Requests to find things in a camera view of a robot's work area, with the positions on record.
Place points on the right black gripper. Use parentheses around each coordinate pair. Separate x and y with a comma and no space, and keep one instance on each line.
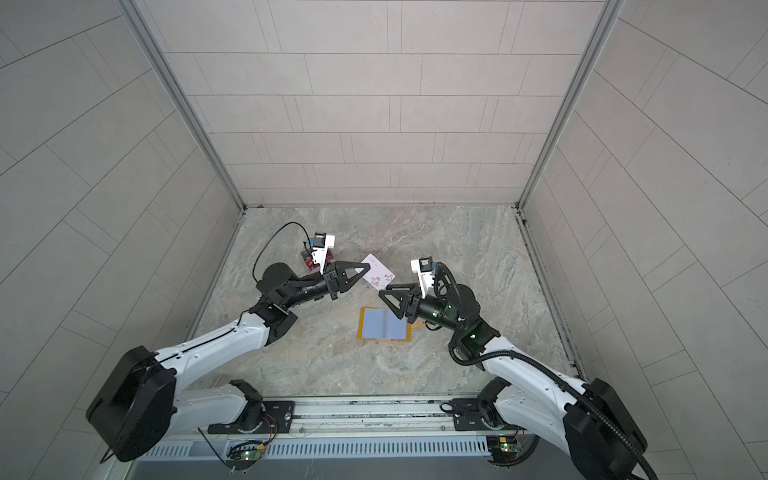
(411,308)

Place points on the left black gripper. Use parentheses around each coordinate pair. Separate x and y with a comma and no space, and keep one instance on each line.
(334,283)

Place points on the white pink VIP card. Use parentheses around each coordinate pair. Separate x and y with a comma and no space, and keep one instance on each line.
(378,276)

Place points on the yellow leather card holder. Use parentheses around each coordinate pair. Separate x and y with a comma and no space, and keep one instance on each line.
(377,324)

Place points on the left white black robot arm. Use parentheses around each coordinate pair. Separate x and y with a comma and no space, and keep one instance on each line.
(145,398)

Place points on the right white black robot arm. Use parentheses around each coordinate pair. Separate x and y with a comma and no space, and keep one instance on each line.
(587,420)

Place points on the clear acrylic card box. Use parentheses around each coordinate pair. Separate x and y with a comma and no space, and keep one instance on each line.
(309,262)

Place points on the white vent grille strip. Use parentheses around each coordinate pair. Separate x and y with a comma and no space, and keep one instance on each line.
(329,447)

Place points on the right green circuit board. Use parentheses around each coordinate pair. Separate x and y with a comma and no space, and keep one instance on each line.
(503,453)

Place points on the green circuit board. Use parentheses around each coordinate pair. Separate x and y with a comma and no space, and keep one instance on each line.
(243,456)
(503,453)

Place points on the left green circuit board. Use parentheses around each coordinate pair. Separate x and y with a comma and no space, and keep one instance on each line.
(243,456)

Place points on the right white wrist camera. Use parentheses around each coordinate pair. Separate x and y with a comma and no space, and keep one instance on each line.
(424,268)

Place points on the aluminium mounting rail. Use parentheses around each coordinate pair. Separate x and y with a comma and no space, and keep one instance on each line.
(364,415)

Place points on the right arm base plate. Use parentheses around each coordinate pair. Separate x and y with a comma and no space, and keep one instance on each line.
(472,414)

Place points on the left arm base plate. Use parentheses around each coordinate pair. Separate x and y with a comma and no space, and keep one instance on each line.
(269,418)

